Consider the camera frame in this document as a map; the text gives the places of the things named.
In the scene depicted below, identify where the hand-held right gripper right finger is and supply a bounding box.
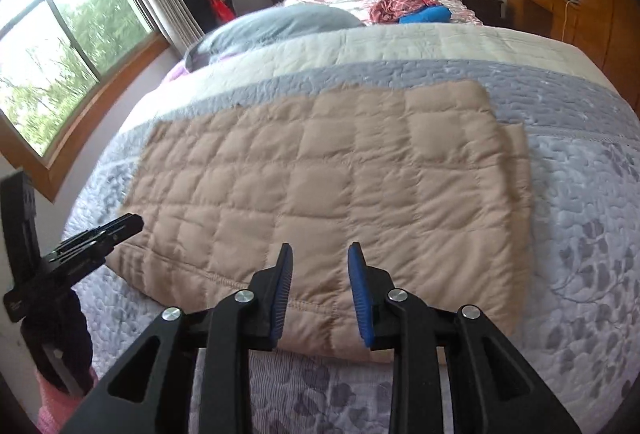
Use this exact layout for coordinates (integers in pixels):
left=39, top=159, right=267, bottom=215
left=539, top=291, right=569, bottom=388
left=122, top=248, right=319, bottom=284
left=347, top=241, right=583, bottom=434

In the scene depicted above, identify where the purple bed sheet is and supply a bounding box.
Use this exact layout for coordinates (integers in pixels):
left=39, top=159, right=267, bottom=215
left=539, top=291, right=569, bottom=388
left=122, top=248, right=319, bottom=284
left=160, top=51, right=226, bottom=87

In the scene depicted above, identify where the large wooden frame window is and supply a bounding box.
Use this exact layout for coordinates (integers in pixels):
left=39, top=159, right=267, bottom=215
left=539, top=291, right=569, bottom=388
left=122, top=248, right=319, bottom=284
left=0, top=0, right=171, bottom=202

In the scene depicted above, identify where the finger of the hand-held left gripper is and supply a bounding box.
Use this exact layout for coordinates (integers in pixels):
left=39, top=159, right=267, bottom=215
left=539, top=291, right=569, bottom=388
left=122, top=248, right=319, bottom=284
left=47, top=213, right=145, bottom=272

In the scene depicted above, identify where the wooden desk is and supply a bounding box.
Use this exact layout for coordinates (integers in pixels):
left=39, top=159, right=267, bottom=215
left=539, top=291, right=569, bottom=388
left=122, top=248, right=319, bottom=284
left=505, top=0, right=583, bottom=55

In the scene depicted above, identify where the red bag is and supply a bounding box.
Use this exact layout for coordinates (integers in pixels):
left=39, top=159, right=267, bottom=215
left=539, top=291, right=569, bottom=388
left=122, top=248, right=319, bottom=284
left=210, top=0, right=236, bottom=22

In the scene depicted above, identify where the grey patterned bedspread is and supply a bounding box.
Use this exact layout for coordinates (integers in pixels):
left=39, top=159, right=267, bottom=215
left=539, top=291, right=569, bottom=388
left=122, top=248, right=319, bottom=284
left=62, top=26, right=640, bottom=434

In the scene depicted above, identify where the person's left hand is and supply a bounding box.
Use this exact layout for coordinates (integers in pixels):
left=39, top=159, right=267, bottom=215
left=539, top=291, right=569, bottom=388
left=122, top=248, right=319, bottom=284
left=20, top=289, right=94, bottom=397

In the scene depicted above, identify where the wooden wardrobe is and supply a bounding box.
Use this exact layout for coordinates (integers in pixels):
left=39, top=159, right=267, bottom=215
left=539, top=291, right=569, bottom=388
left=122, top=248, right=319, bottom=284
left=575, top=0, right=640, bottom=115

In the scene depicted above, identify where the grey pillow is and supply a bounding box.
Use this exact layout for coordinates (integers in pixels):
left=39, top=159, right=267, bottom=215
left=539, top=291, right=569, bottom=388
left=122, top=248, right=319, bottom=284
left=182, top=4, right=366, bottom=70

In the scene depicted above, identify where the dark wooden nightstand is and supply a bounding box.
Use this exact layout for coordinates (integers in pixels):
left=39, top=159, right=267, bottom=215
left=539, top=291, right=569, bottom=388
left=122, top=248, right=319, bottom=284
left=460, top=0, right=505, bottom=27

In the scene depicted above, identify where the beige quilted jacket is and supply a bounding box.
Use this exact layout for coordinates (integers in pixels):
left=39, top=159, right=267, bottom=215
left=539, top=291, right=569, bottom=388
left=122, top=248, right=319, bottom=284
left=105, top=79, right=533, bottom=362

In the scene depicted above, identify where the red patterned cloth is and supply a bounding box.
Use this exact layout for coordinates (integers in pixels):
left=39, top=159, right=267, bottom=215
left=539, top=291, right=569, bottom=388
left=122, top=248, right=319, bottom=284
left=369, top=0, right=441, bottom=24

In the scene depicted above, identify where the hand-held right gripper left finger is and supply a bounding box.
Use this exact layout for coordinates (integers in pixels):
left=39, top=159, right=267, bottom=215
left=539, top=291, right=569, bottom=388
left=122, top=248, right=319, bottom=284
left=60, top=242, right=294, bottom=434

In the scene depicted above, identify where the blue cloth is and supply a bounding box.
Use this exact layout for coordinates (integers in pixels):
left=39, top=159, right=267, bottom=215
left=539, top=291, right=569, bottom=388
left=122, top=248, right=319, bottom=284
left=398, top=5, right=452, bottom=25

